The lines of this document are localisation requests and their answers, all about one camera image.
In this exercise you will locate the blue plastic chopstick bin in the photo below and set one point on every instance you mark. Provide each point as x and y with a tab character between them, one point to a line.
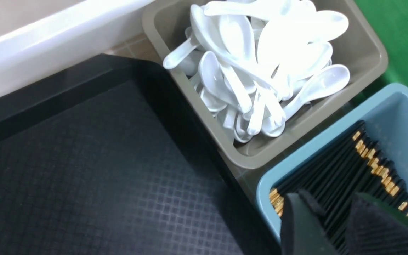
386	117

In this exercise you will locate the olive plastic spoon bin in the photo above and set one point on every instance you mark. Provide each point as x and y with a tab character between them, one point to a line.
360	49

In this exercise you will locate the black plastic serving tray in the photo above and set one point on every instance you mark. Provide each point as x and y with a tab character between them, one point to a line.
107	158

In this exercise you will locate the green cloth backdrop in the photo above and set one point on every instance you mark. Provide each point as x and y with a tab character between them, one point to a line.
389	19

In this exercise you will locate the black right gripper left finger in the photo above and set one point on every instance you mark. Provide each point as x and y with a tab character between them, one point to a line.
302	230

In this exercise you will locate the bundle of black chopsticks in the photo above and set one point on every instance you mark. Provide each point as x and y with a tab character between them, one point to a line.
352	162

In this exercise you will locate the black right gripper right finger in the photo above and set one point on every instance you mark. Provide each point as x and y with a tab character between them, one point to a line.
374	228

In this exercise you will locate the large white plastic tub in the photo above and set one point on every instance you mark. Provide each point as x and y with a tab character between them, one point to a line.
41	37

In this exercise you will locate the pile of white soup spoons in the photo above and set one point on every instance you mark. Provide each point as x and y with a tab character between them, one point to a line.
257	62

